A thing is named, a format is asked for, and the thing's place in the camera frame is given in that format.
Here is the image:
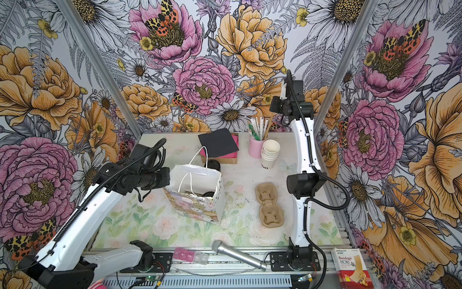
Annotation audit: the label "pastel patterned gift bag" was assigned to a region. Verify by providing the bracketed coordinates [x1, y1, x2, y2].
[164, 162, 226, 225]

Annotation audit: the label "stack of black lids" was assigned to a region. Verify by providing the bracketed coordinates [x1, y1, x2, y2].
[206, 160, 221, 172]

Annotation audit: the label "black cup lid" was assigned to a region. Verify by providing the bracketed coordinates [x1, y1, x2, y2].
[202, 191, 215, 197]

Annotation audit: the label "black napkin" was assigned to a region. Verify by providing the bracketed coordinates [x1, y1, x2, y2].
[197, 128, 239, 158]

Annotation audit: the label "brown pulp cup carrier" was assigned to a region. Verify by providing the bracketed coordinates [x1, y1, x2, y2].
[255, 182, 285, 228]

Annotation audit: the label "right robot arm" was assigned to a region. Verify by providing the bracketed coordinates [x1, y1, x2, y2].
[270, 70, 351, 289]

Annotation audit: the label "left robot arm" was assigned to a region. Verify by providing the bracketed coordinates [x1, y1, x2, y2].
[18, 138, 170, 289]

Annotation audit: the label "white paper straws bundle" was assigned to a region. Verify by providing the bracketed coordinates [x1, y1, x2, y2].
[248, 117, 272, 141]

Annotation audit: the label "stack of white paper cups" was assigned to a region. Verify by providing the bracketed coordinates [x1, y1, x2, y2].
[261, 140, 280, 169]

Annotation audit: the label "pink straw holder cup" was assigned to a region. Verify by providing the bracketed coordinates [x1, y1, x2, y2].
[248, 136, 265, 159]

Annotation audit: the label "pink napkins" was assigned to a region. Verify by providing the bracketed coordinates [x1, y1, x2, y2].
[199, 134, 239, 160]

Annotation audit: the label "cardboard napkin box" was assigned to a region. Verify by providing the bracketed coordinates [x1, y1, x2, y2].
[199, 129, 239, 164]

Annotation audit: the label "pink plastic tray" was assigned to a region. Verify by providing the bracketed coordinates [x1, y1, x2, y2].
[173, 248, 209, 266]

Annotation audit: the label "silver microphone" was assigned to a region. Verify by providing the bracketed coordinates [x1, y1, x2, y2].
[212, 240, 267, 271]

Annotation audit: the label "bandage box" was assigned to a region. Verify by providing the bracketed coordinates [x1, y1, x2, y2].
[332, 248, 375, 289]

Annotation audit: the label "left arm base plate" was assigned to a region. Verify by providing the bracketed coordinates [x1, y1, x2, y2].
[147, 252, 173, 273]

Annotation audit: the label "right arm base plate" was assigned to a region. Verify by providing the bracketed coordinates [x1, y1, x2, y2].
[269, 251, 321, 272]

